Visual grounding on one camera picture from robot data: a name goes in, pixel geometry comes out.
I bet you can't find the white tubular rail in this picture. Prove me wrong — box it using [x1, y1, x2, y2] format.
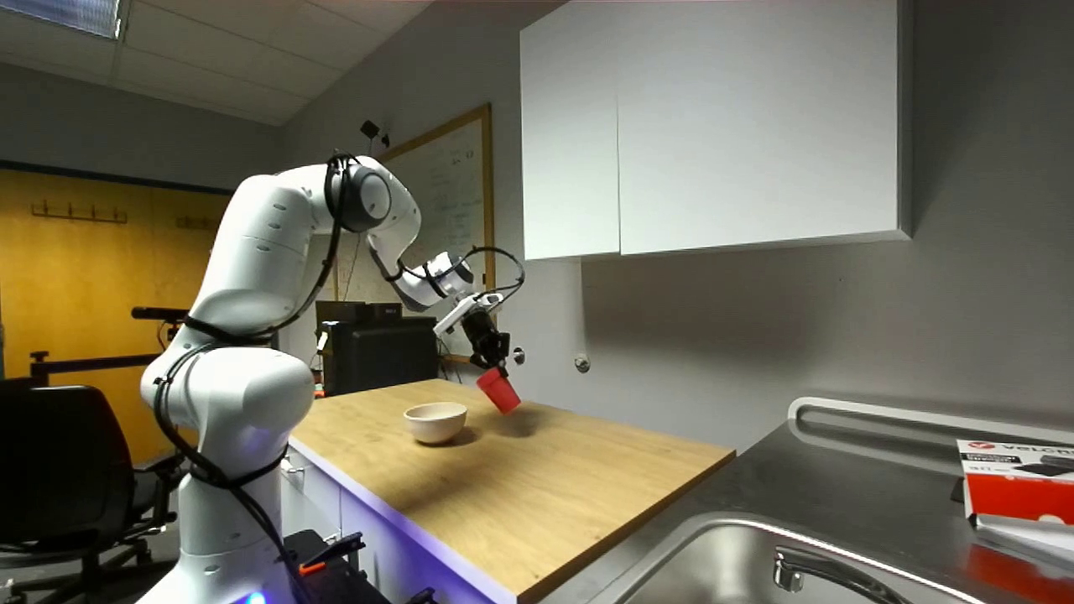
[785, 394, 1074, 452]

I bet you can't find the red and white box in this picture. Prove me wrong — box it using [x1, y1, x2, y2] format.
[952, 435, 1074, 536]

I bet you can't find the stainless steel sink counter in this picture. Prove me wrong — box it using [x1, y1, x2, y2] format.
[545, 415, 1074, 604]

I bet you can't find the orange plastic cup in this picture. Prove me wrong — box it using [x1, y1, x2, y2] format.
[478, 365, 527, 421]

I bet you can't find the wood-framed whiteboard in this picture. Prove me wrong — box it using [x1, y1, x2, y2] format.
[381, 102, 495, 294]

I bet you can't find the black office chair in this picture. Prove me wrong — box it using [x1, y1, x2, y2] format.
[0, 375, 170, 580]

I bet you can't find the chrome sink faucet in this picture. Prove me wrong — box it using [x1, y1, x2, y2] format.
[770, 548, 902, 604]

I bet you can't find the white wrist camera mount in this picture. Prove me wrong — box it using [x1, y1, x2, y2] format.
[429, 286, 502, 339]

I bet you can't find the white ceramic bowl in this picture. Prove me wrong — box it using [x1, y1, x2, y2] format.
[400, 400, 471, 445]

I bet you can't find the black robot base controller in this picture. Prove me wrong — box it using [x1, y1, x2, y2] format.
[278, 531, 397, 604]

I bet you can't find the white wall cabinet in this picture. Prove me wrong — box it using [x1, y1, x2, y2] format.
[517, 0, 912, 264]

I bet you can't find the ceiling light panel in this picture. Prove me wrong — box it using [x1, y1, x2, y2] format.
[0, 0, 132, 42]

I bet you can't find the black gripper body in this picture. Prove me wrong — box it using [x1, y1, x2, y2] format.
[461, 305, 513, 363]

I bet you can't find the black equipment box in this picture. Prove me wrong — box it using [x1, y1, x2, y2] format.
[313, 299, 443, 400]

